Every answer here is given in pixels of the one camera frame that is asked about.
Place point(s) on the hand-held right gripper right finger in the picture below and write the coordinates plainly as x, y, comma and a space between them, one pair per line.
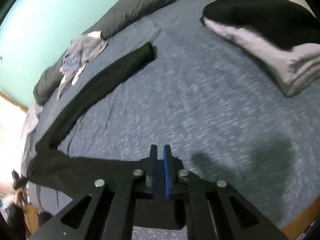
166, 172

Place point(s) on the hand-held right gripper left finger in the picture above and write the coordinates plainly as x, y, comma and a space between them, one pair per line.
153, 172

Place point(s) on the black pants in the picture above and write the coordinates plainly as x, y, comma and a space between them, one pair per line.
100, 80

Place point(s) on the pink curtain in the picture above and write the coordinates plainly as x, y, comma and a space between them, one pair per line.
10, 142

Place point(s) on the light grey bed sheet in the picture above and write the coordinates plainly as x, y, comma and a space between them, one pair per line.
31, 120

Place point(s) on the grey knit garment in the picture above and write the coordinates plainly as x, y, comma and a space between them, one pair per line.
62, 86

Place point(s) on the white sock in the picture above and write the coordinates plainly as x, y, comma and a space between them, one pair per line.
77, 76

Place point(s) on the blue-grey wrinkled garment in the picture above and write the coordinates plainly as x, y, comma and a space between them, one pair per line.
71, 60

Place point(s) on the grey shirt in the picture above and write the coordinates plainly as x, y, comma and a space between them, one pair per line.
87, 46

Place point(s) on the white garment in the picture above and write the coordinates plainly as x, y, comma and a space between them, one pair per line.
94, 33

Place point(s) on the dark grey rolled duvet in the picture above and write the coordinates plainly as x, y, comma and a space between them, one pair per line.
137, 7

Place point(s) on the folded black garment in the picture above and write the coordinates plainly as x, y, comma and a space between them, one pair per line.
262, 15

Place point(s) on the wooden window frame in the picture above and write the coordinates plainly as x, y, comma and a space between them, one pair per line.
12, 102

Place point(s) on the wooden bed frame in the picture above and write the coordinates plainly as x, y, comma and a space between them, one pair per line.
300, 221

